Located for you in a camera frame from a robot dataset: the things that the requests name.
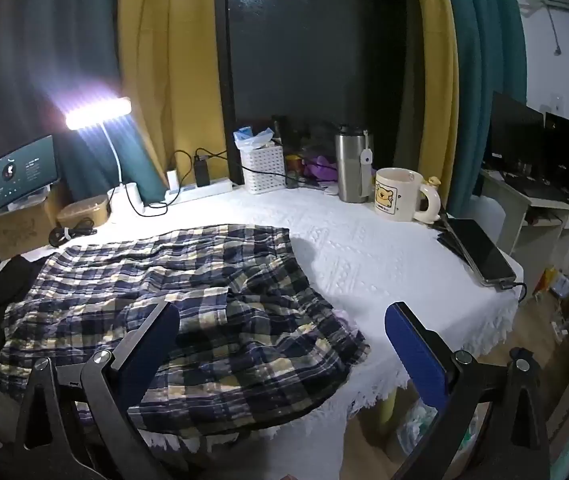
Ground teal curtain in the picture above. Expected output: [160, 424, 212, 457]
[439, 0, 528, 216]
[0, 0, 165, 206]

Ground cream mug with bear print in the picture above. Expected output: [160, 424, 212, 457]
[375, 167, 442, 223]

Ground cardboard box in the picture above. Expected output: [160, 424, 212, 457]
[0, 187, 72, 261]

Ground steel tumbler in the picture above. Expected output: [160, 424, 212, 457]
[335, 125, 373, 204]

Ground plaid pants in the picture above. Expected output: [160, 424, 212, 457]
[0, 224, 371, 433]

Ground plastic tissue pack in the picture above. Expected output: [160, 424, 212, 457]
[233, 127, 275, 151]

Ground grey side desk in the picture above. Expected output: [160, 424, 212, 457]
[479, 167, 569, 261]

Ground black smartphone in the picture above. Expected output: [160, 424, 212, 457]
[437, 217, 518, 286]

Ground white power strip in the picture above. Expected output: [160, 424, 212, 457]
[164, 180, 234, 205]

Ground black cloth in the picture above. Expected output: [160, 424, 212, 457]
[0, 255, 48, 353]

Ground yellow table leg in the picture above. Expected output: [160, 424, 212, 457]
[375, 387, 399, 433]

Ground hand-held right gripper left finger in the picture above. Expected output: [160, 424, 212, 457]
[14, 301, 181, 480]

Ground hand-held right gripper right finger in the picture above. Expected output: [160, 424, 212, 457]
[385, 301, 553, 480]

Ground dark window pane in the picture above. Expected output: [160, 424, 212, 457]
[214, 0, 418, 186]

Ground black lamp cable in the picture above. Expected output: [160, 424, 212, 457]
[114, 149, 198, 216]

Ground yellow curtain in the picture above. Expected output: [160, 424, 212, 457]
[117, 0, 228, 186]
[405, 0, 460, 206]

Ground white desk lamp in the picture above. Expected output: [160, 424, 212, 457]
[63, 96, 144, 225]

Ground black adapter cable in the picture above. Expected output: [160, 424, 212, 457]
[195, 148, 298, 183]

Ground coiled black cable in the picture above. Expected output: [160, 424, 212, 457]
[48, 217, 98, 248]

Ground purple object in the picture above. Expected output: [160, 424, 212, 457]
[305, 156, 339, 181]

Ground white woven basket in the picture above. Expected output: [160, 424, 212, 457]
[240, 144, 286, 195]

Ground black tablet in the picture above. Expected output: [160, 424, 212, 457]
[0, 135, 61, 210]

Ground tan lidded container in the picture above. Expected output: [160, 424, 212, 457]
[57, 194, 111, 228]

